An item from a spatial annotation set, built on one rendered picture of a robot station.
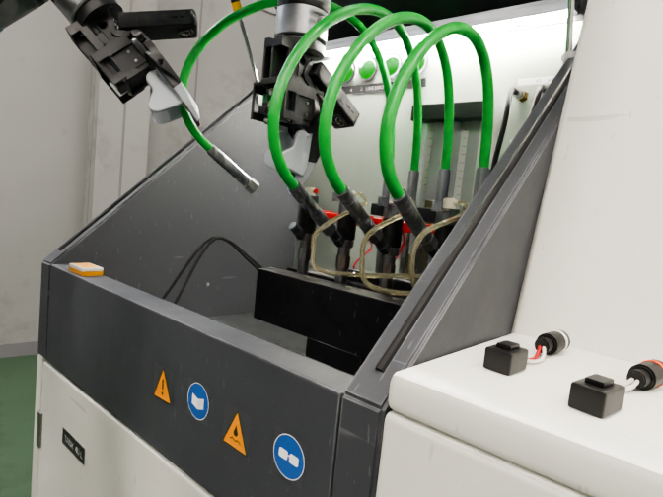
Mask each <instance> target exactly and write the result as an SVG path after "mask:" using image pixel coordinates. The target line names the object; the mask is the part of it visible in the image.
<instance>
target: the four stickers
mask: <svg viewBox="0 0 663 497"><path fill-rule="evenodd" d="M172 388H173V371H171V370H169V369H167V368H165V367H163V366H161V365H159V364H157V363H155V367H154V388H153V396H154V397H156V398H158V399H159V400H161V401H163V402H165V403H166V404H168V405H169V406H170V407H172ZM209 399H210V388H209V387H207V386H205V385H203V384H201V383H200V382H198V381H196V380H194V379H192V378H190V377H188V385H187V400H186V414H188V415H190V416H191V417H193V418H194V419H196V420H197V421H199V422H201V423H202V424H204V425H205V426H207V427H208V413H209ZM251 420H252V417H250V416H248V415H247V414H245V413H243V412H242V411H240V410H238V409H237V408H235V407H233V406H232V405H230V404H228V403H227V402H225V411H224V421H223V432H222V442H223V443H224V444H226V445H227V446H229V447H230V448H232V449H233V450H235V451H236V452H237V453H239V454H240V455H242V456H243V457H245V458H246V459H248V449H249V439H250V430H251ZM307 451H308V445H307V444H305V443H304V442H302V441H300V440H299V439H297V438H296V437H294V436H293V435H291V434H289V433H288V432H286V431H285V430H283V429H281V428H280V427H278V426H277V425H275V432H274V440H273V447H272V455H271V463H270V468H272V469H273V470H275V471H276V472H277V473H279V474H280V475H281V476H283V477H284V478H286V479H287V480H288V481H290V482H291V483H292V484H294V485H295V486H296V487H298V488H299V489H301V490H302V486H303V479H304V471H305V464H306V457H307Z"/></svg>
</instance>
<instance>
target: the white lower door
mask: <svg viewBox="0 0 663 497"><path fill-rule="evenodd" d="M37 446H38V447H39V456H38V477H37V497H214V496H213V495H212V494H210V493H209V492H208V491H207V490H205V489H204V488H203V487H202V486H201V485H199V484H198V483H197V482H196V481H194V480H193V479H192V478H191V477H189V476H188V475H187V474H186V473H185V472H183V471H182V470H181V469H180V468H178V467H177V466H176V465H175V464H173V463H172V462H171V461H170V460H168V459H167V458H166V457H165V456H163V455H162V454H161V453H160V452H158V451H157V450H156V449H155V448H154V447H152V446H151V445H150V444H149V443H147V442H146V441H145V440H144V439H142V438H141V437H140V436H139V435H138V434H136V433H135V432H134V431H133V430H131V429H130V428H129V427H128V426H126V425H125V424H124V423H123V422H122V421H120V420H119V419H118V418H117V417H115V416H114V415H113V414H112V413H110V412H109V411H108V410H107V409H106V408H104V407H103V406H102V405H101V404H99V403H98V402H97V401H96V400H94V399H93V398H92V397H91V396H90V395H88V394H87V393H86V392H85V391H83V390H82V389H81V388H79V387H78V386H77V385H76V384H75V383H73V382H72V381H71V380H70V379H68V378H67V377H66V376H65V375H63V374H62V373H61V372H60V371H59V370H57V369H56V368H55V367H54V366H52V365H51V364H50V363H49V362H47V361H46V362H44V363H43V374H42V395H41V411H38V412H37Z"/></svg>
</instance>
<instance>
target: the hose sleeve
mask: <svg viewBox="0 0 663 497"><path fill-rule="evenodd" d="M206 154H208V155H209V156H210V157H211V158H212V159H213V160H214V161H215V162H216V163H218V164H219V165H220V166H221V167H222V168H223V169H225V170H226V171H227V172H228V173H229V174H230V175H231V176H233V177H234V178H235V179H236V180H237V181H238V182H239V183H241V184H242V185H243V186H246V185H248V184H249V183H250V181H251V180H252V178H251V177H250V176H248V175H247V173H245V172H244V171H243V170H242V169H241V168H239V167H238V166H237V165H236V164H235V163H234V162H233V161H232V160H231V159H229V158H228V157H227V156H226V155H225V154H224V153H223V152H222V151H221V150H220V149H218V148H217V147H216V146H215V145H212V147H211V148H210V149H209V150H208V151H207V153H206Z"/></svg>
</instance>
